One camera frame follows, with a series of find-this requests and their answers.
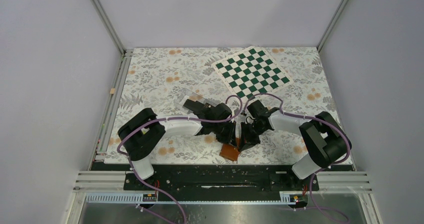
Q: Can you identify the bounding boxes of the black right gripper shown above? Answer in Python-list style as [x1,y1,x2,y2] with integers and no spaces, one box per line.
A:
[238,121,268,152]

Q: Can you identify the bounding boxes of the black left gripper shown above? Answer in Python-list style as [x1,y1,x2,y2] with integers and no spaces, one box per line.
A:
[212,119,237,148]

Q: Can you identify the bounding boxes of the brown leather card holder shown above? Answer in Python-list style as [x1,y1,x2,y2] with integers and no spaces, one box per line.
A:
[219,137,240,162]

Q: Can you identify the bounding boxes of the clear acrylic card box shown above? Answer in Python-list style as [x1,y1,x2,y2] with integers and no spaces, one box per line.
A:
[173,88,217,114]

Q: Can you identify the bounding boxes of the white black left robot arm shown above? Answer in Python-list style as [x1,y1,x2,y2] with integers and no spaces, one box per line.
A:
[117,99,236,190]

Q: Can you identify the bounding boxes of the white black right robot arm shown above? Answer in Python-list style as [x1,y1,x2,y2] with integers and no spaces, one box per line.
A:
[237,100,352,190]

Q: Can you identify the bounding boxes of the green white checkered mat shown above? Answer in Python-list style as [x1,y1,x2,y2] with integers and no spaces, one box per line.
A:
[211,46,293,103]

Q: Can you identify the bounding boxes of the floral patterned table cloth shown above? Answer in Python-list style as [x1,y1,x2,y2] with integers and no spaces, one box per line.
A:
[107,46,351,166]

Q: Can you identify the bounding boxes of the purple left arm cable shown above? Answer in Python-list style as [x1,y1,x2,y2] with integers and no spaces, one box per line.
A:
[116,94,243,224]

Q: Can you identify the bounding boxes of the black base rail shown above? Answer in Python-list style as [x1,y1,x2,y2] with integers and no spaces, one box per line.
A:
[123,164,319,202]

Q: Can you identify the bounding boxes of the white slotted cable duct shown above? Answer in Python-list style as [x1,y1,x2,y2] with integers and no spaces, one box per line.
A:
[86,190,301,205]

